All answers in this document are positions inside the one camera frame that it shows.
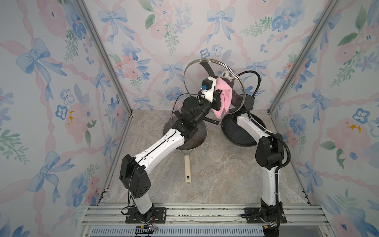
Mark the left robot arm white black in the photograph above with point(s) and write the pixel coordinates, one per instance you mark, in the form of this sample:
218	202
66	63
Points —
135	170

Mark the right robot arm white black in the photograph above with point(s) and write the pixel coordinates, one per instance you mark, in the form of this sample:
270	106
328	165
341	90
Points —
247	130

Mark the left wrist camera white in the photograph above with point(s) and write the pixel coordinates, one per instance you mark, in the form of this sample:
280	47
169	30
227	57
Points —
207	88

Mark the frying pan beige handle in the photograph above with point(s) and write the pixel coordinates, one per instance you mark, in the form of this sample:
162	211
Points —
187	166

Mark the right corner aluminium post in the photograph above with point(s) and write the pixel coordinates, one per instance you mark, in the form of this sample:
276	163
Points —
327	13

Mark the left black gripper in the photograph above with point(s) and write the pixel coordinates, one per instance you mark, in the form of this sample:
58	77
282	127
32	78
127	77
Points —
216	100

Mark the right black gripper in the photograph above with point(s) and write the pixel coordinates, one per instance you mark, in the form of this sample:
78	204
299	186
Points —
233	93

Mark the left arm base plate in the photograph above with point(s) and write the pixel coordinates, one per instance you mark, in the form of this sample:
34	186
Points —
156	215

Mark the pink cloth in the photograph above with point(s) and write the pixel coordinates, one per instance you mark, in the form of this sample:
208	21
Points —
225	97

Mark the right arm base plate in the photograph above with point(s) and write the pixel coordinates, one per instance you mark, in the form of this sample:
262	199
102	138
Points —
259	215

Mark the aluminium mounting rail frame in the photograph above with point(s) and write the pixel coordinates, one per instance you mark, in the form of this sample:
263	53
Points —
203	220

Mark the corner aluminium post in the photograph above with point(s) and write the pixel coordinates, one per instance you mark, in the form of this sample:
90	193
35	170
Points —
88	22
327	13

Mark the left corner aluminium post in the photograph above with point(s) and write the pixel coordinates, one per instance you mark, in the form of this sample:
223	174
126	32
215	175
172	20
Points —
88	22

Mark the dark pot black handle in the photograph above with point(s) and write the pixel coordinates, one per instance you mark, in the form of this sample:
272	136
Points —
234	133

